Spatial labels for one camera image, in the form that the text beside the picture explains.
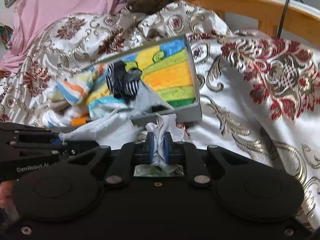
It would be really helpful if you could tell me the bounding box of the white grey cloth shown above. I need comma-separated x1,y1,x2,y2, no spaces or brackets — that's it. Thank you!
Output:
59,81,185,177

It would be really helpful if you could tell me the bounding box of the beige grey cloth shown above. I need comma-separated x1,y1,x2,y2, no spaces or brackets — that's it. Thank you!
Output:
49,99,71,113

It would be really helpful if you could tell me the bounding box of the orange ribbed sponge cloth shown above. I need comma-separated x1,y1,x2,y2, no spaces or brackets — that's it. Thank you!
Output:
71,116,91,126

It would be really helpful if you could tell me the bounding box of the white blue printed cloth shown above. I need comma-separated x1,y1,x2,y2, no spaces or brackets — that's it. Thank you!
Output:
40,96,130,127

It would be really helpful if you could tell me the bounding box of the black striped sock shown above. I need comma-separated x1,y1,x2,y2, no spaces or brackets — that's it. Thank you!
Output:
105,61,142,102

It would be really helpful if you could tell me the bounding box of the striped pastel cloth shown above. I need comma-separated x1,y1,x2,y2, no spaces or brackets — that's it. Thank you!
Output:
49,63,112,106

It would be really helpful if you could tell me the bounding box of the person's left hand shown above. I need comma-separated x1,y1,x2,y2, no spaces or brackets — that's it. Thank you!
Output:
0,180,16,208

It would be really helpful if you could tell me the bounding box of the grey tray with colourful drawing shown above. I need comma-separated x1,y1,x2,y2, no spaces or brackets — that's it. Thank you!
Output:
81,35,202,125

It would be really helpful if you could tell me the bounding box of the floral satin bedspread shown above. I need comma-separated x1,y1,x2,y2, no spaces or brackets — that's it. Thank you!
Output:
1,1,319,229

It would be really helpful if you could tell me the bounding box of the pink sheet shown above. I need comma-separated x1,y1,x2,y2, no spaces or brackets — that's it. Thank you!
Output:
1,0,126,73

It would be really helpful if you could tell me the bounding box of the wooden bed frame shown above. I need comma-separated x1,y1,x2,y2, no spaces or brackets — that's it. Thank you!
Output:
175,0,319,46

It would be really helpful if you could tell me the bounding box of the black cable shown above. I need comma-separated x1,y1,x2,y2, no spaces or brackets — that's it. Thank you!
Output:
276,0,293,38

